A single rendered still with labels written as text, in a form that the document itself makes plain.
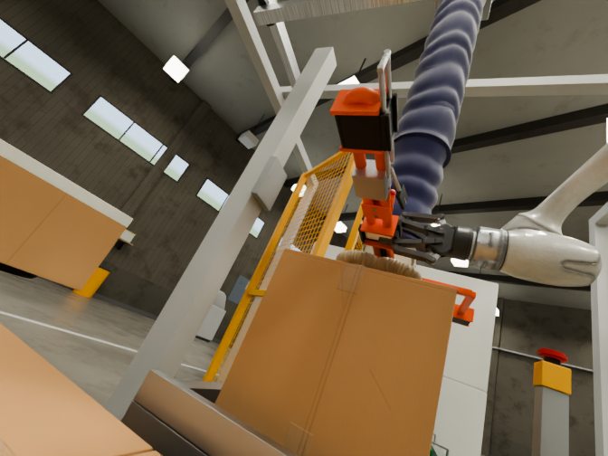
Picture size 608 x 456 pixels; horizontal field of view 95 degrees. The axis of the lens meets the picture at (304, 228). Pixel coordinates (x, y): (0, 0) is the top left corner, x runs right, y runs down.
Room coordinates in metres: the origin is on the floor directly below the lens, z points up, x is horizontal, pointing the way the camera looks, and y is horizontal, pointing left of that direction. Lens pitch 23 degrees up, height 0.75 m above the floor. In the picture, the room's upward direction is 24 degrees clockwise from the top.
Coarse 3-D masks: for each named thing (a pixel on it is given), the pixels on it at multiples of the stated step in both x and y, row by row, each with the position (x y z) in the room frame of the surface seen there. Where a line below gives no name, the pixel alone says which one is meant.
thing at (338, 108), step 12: (336, 108) 0.31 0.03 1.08; (348, 108) 0.30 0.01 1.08; (360, 108) 0.29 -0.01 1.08; (372, 108) 0.29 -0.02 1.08; (336, 120) 0.33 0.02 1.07; (348, 120) 0.32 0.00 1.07; (360, 120) 0.31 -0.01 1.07; (372, 120) 0.30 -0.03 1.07; (348, 132) 0.34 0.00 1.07; (360, 132) 0.33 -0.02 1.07; (372, 132) 0.32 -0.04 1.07; (348, 144) 0.36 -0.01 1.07; (360, 144) 0.35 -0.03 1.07; (372, 144) 0.34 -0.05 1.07
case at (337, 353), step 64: (320, 256) 0.64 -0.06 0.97; (256, 320) 0.69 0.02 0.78; (320, 320) 0.61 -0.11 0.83; (384, 320) 0.55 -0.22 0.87; (448, 320) 0.49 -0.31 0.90; (256, 384) 0.66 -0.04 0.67; (320, 384) 0.59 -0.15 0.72; (384, 384) 0.54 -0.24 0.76; (320, 448) 0.57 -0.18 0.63; (384, 448) 0.52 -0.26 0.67
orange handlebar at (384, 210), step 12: (348, 96) 0.29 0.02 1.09; (360, 96) 0.28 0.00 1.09; (372, 96) 0.28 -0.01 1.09; (360, 156) 0.40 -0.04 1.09; (384, 156) 0.38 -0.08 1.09; (360, 168) 0.43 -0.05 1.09; (384, 168) 0.40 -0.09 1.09; (372, 204) 0.54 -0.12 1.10; (384, 204) 0.51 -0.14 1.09; (372, 216) 0.57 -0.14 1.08; (384, 216) 0.54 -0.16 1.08; (456, 288) 0.79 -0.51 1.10; (468, 300) 0.81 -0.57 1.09
